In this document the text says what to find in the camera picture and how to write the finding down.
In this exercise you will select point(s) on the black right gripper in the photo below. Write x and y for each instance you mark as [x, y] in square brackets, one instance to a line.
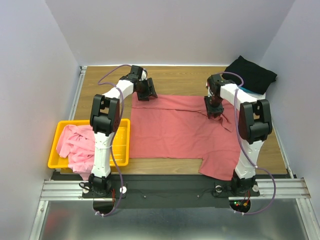
[213, 108]

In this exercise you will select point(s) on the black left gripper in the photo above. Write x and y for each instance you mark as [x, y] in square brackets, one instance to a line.
[150, 91]

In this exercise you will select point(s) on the red t shirt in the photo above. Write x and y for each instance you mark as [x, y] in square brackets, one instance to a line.
[177, 127]

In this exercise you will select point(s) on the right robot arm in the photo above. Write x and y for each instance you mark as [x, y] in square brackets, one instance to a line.
[253, 124]

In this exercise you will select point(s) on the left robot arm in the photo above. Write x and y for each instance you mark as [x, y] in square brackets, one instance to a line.
[105, 118]

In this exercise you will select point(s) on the teal folded t shirt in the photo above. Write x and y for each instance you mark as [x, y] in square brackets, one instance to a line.
[244, 89]

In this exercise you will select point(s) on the white folded t shirt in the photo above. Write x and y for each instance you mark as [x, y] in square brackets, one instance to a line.
[257, 96]

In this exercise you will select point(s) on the black folded t shirt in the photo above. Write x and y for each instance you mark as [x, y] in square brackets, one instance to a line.
[256, 79]

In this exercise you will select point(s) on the yellow plastic basket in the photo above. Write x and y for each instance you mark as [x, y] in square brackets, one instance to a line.
[120, 144]

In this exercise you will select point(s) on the light pink t shirt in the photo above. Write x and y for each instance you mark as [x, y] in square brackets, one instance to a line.
[77, 143]

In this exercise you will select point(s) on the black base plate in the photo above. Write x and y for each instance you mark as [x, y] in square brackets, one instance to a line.
[149, 191]

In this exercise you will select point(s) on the aluminium frame rail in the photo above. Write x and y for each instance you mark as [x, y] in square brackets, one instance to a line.
[56, 190]

